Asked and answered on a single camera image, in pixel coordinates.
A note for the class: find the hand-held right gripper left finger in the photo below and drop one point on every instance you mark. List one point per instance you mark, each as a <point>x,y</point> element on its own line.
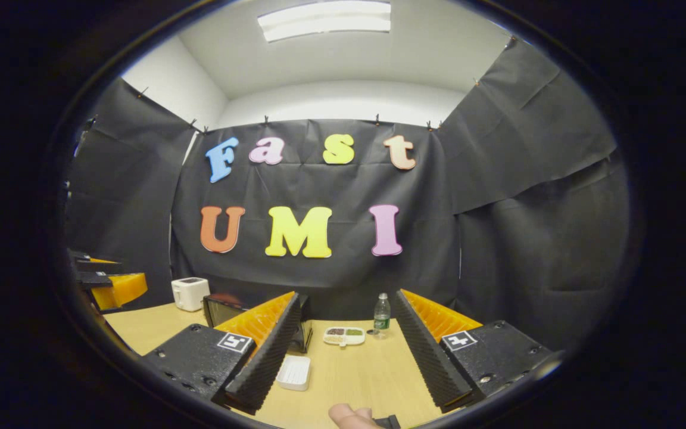
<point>271,357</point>

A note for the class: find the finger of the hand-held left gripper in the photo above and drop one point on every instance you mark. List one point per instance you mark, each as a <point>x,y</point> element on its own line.
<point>119,289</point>
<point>96,261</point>

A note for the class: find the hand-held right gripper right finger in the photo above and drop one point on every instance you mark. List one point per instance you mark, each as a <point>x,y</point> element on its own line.
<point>423,351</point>

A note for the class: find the black electric oven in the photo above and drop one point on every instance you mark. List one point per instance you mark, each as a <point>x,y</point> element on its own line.
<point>224,310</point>

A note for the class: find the white rectangular tray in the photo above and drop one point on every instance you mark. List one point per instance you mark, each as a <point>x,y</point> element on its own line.
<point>293,372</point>

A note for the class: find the clear plastic water bottle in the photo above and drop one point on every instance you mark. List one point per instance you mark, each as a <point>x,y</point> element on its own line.
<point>382,322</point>

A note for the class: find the white toaster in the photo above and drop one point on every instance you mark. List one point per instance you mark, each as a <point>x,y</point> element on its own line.
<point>190,295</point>

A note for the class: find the white divided bean dish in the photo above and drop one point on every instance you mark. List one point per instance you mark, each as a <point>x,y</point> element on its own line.
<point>343,341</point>

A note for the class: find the black backdrop cloth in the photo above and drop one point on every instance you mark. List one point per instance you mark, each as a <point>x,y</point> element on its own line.
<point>319,185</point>

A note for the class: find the large ceiling light panel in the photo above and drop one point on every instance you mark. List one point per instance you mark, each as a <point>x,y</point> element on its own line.
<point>325,21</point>

